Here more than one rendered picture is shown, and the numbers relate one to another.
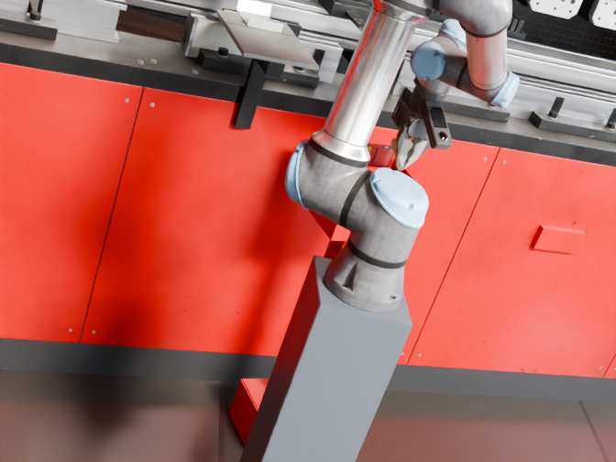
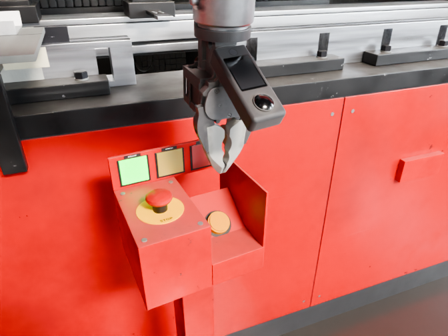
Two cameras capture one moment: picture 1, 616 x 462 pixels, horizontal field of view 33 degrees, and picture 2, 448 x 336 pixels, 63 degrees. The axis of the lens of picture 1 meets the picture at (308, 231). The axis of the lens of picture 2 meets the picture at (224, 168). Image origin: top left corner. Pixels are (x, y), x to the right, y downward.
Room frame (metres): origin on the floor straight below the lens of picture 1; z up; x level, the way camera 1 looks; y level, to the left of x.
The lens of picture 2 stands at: (1.76, -0.21, 1.10)
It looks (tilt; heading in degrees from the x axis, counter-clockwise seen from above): 29 degrees down; 6
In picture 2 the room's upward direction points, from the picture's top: straight up
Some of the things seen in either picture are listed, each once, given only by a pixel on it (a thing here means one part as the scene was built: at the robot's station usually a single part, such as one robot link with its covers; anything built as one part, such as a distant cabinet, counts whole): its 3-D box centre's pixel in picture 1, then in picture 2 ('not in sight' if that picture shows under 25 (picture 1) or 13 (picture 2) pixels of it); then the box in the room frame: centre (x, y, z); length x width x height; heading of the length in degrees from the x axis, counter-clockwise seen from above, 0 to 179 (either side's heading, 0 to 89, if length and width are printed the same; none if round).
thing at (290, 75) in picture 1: (258, 68); (29, 91); (2.41, 0.24, 0.89); 0.30 x 0.05 x 0.03; 117
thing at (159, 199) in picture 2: not in sight; (159, 203); (2.20, -0.06, 0.79); 0.04 x 0.04 x 0.04
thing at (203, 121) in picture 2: (406, 136); (211, 121); (2.22, -0.14, 0.92); 0.05 x 0.02 x 0.09; 122
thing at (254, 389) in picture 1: (285, 425); not in sight; (2.21, -0.11, 0.06); 0.25 x 0.20 x 0.12; 32
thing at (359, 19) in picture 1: (355, 14); (153, 8); (2.74, 0.07, 1.01); 0.26 x 0.12 x 0.05; 27
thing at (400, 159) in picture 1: (398, 148); (208, 143); (2.25, -0.13, 0.87); 0.06 x 0.03 x 0.09; 32
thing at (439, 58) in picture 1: (441, 60); not in sight; (2.13, -0.14, 1.13); 0.11 x 0.11 x 0.08; 72
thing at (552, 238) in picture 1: (558, 239); (419, 166); (2.76, -0.68, 0.58); 0.15 x 0.02 x 0.07; 117
